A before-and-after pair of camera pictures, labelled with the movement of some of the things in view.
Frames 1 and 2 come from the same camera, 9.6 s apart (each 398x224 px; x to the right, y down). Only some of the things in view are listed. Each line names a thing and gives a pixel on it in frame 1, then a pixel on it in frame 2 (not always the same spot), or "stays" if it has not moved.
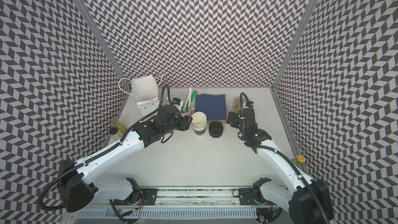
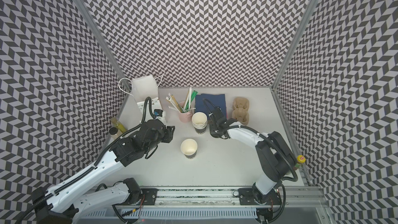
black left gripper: [185, 123] → [168, 133]
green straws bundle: [192, 95] stays
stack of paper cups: [199, 123] stays
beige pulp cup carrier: [236, 103] stays
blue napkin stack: [214, 106] stays
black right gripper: [236, 119] → [212, 128]
